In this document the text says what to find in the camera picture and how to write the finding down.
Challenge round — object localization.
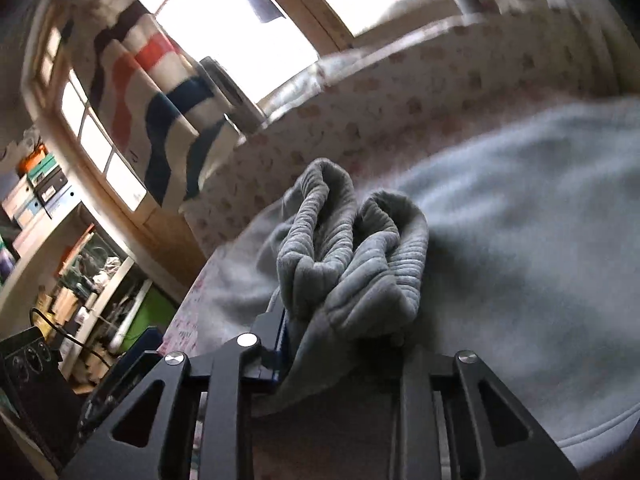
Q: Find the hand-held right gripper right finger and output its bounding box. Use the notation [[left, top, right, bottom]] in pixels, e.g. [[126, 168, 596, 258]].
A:
[[390, 345, 581, 480]]

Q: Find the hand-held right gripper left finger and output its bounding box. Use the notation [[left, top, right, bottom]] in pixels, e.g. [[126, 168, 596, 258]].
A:
[[62, 307, 292, 480]]

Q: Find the grey sweatshirt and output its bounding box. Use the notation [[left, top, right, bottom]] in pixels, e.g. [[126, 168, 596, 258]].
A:
[[200, 95, 640, 471]]

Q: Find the white shelf unit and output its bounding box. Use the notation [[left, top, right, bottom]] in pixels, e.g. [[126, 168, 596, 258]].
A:
[[0, 200, 153, 391]]

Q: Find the black electronic device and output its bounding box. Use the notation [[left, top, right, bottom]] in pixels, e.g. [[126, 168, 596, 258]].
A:
[[0, 327, 81, 461]]

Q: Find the metal bottle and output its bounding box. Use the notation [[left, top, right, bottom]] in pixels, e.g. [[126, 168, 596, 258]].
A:
[[200, 56, 266, 133]]

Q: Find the printed bed bumper cushion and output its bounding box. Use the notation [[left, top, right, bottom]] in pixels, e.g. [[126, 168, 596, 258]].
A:
[[182, 10, 640, 261]]

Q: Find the stack of storage boxes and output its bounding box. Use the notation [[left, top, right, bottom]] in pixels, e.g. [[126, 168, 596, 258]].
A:
[[0, 130, 83, 261]]

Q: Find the striped curtain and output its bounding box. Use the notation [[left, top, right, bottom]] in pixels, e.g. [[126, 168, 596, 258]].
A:
[[60, 0, 241, 208]]

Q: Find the dark hanging garment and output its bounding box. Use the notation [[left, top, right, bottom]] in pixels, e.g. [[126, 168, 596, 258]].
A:
[[240, 0, 283, 23]]

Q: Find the black cable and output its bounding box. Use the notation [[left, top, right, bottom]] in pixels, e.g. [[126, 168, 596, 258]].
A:
[[30, 307, 116, 371]]

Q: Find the wooden window frame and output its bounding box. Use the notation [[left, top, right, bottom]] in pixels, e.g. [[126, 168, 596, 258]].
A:
[[20, 0, 361, 301]]

